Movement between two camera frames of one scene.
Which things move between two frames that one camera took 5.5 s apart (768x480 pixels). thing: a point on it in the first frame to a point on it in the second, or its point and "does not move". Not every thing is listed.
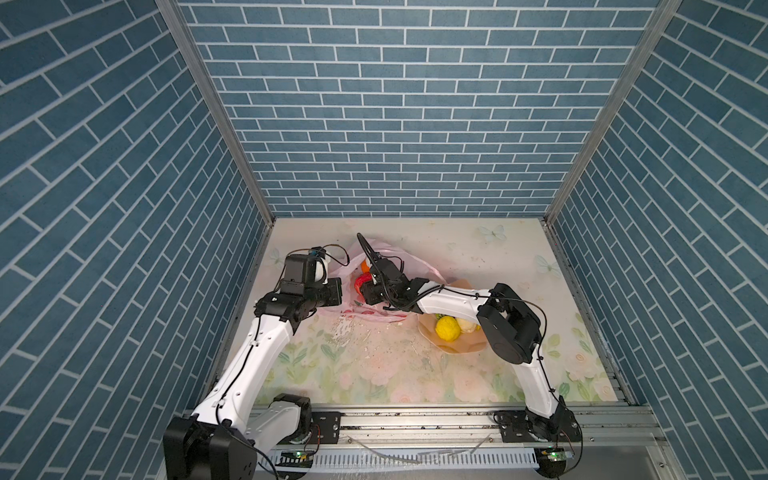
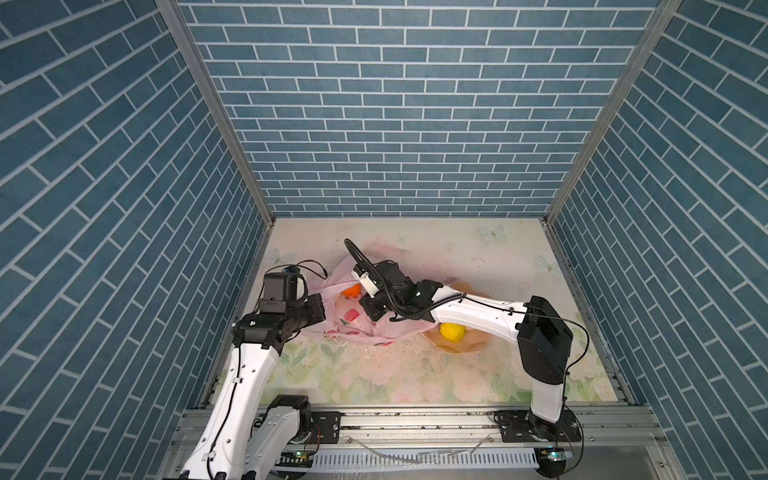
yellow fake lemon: (448, 328) does not move
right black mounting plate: (526, 426) does not move
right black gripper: (368, 293) does not move
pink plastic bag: (350, 273) to (345, 319)
